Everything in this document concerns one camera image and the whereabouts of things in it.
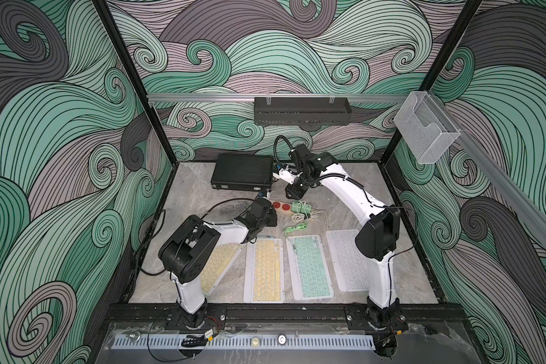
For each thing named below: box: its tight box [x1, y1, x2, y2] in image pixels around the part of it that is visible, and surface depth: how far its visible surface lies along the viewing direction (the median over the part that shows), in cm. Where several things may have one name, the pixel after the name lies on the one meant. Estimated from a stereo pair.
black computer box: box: [210, 153, 274, 192], surface depth 109 cm
